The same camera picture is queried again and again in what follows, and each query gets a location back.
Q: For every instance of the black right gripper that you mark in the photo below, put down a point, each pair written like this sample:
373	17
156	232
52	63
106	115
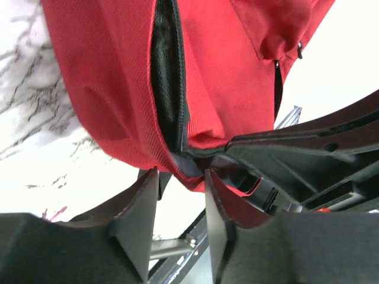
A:
330	162

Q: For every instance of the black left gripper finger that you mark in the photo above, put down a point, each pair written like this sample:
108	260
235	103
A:
110	243

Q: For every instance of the red backpack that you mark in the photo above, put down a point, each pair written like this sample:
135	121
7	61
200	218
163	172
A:
168	84

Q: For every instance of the dark metal T-shaped tool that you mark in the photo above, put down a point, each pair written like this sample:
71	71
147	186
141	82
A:
162	249

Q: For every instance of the aluminium rail frame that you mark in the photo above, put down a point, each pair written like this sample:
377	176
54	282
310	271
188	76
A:
292	118

